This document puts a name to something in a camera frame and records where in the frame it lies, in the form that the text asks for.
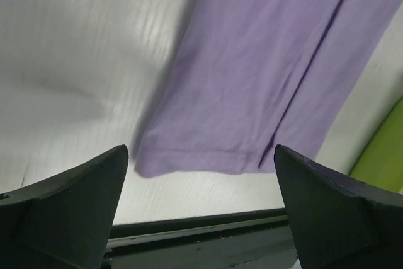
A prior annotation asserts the purple t shirt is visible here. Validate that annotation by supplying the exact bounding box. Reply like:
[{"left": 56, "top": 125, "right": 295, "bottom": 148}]
[{"left": 135, "top": 0, "right": 402, "bottom": 178}]

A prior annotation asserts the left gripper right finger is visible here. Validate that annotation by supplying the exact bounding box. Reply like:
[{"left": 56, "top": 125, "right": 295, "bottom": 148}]
[{"left": 274, "top": 145, "right": 402, "bottom": 268}]

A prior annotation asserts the green plastic basket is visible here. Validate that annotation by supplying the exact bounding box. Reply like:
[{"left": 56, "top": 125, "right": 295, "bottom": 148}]
[{"left": 349, "top": 100, "right": 402, "bottom": 193}]

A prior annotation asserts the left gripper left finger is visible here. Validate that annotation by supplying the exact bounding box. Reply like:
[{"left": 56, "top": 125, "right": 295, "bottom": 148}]
[{"left": 1, "top": 145, "right": 128, "bottom": 268}]

